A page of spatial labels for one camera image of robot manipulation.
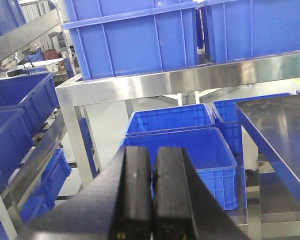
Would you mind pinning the steel cart frame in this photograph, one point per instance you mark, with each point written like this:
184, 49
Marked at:
77, 92

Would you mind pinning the large blue crate top left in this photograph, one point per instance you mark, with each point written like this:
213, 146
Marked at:
125, 37

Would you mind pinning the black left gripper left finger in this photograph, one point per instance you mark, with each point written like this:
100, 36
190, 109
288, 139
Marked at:
116, 205

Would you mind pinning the dark steel work table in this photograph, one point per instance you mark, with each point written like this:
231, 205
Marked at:
274, 126

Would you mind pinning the blue bin rack middle back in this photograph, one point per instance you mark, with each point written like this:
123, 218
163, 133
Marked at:
34, 93

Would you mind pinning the steel shelf rack left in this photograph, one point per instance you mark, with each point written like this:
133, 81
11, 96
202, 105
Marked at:
15, 46

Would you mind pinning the blue bin rack middle front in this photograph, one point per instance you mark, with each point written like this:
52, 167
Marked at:
15, 142

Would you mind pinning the large blue crate top right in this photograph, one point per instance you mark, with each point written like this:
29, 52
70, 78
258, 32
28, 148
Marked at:
241, 29

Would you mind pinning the blue bin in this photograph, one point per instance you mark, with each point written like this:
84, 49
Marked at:
169, 119
226, 120
209, 153

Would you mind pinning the blue bin lower front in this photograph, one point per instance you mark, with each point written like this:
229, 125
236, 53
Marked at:
209, 153

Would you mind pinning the blue bin rack bottom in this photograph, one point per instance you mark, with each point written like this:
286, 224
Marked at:
43, 198

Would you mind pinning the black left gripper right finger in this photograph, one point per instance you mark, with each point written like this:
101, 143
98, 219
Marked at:
183, 207

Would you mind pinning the blue bin rack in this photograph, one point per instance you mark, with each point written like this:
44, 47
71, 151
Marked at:
11, 16
34, 93
43, 198
15, 142

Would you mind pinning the blue bin rack top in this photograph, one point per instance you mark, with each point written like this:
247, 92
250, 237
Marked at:
11, 16

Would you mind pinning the blue bin lower back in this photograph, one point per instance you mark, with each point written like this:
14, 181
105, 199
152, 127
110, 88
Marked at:
169, 119

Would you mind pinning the blue bin lower right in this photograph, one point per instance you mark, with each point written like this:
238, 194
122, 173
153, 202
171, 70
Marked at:
226, 120

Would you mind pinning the large blue crate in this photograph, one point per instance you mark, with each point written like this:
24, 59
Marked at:
241, 29
125, 37

